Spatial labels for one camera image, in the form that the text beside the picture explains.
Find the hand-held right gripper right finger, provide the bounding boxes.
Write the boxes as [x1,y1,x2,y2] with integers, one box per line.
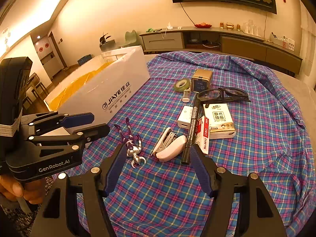
[190,143,288,237]

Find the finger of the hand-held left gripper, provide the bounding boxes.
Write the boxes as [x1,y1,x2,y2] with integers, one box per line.
[21,112,95,133]
[27,123,110,151]

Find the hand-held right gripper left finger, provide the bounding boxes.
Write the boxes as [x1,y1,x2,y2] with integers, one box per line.
[29,144,127,237]

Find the purple silver toy figurine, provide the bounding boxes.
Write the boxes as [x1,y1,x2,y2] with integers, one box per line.
[114,117,146,169]

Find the red and white staples box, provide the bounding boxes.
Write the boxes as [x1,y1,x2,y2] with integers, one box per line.
[194,115,210,156]

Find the white stapler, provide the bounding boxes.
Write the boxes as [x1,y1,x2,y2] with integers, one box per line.
[152,127,187,163]

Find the black marker pen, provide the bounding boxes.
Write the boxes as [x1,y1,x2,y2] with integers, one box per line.
[181,96,201,165]

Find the white cardboard box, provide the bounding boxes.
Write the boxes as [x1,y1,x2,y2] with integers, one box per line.
[44,45,151,129]

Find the white power adapter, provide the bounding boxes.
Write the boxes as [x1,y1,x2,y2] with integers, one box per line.
[177,105,194,129]

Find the white tissue packet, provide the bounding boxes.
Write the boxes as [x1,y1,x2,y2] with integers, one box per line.
[203,103,236,139]

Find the green tape roll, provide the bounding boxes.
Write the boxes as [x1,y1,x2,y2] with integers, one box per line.
[173,79,192,94]

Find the gold metal box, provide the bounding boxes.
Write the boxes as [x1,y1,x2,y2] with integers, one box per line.
[191,69,213,94]

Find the person's left hand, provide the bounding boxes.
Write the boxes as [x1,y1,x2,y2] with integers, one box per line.
[0,176,48,205]

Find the wooden chair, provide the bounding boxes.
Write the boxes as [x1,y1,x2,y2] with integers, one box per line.
[23,73,48,104]

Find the blue plaid cloth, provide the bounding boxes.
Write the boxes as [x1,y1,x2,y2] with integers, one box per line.
[76,51,309,237]

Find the blue plastic crate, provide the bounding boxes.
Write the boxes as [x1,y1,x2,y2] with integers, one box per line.
[78,54,92,66]

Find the potted plant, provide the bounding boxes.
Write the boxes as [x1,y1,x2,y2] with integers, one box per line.
[99,32,116,52]

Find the pale green chair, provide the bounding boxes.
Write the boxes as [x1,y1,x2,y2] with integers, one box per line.
[125,30,138,47]

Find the long grey tv cabinet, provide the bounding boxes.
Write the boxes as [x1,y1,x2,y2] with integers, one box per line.
[139,26,304,76]

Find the cluster of clear glasses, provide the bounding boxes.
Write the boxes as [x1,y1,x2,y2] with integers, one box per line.
[243,20,262,35]

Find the white desk organiser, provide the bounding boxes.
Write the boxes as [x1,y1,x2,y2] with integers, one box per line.
[270,32,295,51]

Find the cream curtain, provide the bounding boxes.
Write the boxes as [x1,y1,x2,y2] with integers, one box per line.
[300,2,316,79]

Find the black frame glasses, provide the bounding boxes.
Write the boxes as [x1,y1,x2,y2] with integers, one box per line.
[196,87,251,104]

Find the black wall cable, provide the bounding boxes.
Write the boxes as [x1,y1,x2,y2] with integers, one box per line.
[180,2,195,25]

